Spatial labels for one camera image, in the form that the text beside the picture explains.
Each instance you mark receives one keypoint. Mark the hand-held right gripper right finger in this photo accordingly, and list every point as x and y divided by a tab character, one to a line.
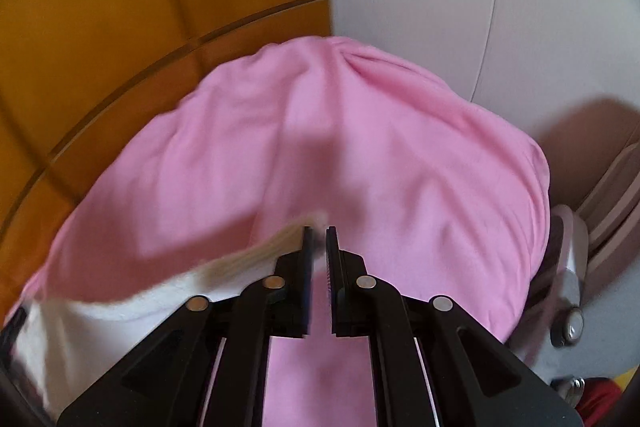
331	267

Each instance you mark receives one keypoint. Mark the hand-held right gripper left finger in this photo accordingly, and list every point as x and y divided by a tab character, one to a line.
307	267

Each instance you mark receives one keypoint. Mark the white fleece cloth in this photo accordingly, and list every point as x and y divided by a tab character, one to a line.
80	337

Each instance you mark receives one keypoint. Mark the pink blanket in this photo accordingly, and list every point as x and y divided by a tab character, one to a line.
300	132

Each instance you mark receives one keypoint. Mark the red cloth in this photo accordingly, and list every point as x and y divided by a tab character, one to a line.
600	394

